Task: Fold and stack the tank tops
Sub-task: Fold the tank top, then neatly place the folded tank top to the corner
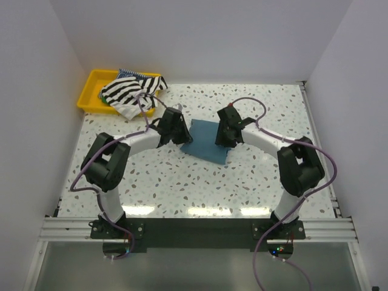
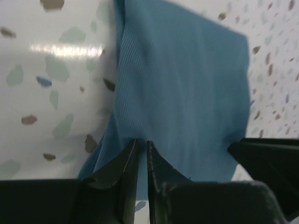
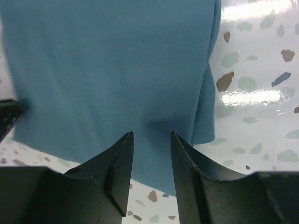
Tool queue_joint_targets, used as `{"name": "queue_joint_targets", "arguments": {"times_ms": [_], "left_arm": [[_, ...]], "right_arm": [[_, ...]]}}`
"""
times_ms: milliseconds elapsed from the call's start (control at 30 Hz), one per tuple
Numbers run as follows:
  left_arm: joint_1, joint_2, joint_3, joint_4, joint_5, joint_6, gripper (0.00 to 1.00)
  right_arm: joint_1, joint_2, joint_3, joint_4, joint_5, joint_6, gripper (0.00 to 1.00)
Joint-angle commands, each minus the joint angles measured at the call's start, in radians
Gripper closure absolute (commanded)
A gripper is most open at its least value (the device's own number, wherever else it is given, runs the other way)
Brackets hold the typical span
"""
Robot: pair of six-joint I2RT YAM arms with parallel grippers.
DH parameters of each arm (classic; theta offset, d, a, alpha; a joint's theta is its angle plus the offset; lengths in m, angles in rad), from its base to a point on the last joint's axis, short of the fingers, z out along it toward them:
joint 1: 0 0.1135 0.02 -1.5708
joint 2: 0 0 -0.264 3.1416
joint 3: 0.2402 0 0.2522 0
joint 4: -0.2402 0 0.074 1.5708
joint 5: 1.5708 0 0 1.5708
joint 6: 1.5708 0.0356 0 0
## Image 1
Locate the blue ribbed tank top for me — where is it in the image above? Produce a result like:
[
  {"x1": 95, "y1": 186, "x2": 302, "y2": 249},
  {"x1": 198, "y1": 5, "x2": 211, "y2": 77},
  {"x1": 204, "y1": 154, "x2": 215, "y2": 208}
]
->
[{"x1": 180, "y1": 119, "x2": 230, "y2": 165}]

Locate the black white striped tank top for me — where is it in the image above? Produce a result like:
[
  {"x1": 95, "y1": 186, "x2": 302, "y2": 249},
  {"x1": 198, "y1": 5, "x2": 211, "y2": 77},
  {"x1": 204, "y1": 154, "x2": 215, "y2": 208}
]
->
[{"x1": 100, "y1": 76, "x2": 168, "y2": 120}]

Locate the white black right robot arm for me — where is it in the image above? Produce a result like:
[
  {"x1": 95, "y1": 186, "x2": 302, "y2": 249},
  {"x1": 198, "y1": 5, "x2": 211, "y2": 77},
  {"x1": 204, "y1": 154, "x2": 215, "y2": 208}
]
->
[{"x1": 215, "y1": 104, "x2": 325, "y2": 238}]

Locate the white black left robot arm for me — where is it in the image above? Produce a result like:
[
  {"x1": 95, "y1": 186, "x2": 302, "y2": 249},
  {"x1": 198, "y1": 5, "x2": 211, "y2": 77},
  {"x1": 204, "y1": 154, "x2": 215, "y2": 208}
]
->
[{"x1": 81, "y1": 107, "x2": 192, "y2": 239}]

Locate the blue white striped tank top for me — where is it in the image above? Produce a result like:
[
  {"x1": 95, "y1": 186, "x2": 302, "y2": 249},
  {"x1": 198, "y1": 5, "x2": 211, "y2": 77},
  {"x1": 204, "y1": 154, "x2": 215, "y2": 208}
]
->
[{"x1": 116, "y1": 69, "x2": 151, "y2": 81}]

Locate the green garment in tray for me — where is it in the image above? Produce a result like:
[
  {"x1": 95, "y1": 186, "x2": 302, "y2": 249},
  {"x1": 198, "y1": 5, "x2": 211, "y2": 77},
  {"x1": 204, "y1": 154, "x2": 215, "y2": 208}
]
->
[{"x1": 98, "y1": 92, "x2": 110, "y2": 106}]

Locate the yellow plastic tray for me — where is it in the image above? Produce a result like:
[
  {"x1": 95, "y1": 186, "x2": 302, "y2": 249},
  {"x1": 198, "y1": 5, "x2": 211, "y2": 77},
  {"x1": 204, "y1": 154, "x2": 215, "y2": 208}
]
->
[{"x1": 77, "y1": 70, "x2": 161, "y2": 117}]

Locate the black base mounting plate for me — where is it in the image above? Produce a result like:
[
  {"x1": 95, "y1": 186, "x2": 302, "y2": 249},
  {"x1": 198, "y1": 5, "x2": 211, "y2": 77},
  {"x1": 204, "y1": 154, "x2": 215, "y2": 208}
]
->
[{"x1": 89, "y1": 217, "x2": 306, "y2": 255}]

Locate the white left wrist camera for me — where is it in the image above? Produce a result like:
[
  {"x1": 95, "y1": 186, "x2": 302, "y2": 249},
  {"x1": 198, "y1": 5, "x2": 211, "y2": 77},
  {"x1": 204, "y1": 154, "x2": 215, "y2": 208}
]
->
[{"x1": 173, "y1": 103, "x2": 182, "y2": 112}]

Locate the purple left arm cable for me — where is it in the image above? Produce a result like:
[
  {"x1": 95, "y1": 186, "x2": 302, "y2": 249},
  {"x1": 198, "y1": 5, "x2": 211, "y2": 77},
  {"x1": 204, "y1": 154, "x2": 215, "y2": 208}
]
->
[{"x1": 70, "y1": 93, "x2": 170, "y2": 261}]

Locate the aluminium frame rail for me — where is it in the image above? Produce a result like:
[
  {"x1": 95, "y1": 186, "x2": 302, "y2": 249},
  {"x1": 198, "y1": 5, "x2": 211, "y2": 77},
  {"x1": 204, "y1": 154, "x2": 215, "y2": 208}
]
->
[{"x1": 38, "y1": 217, "x2": 358, "y2": 243}]

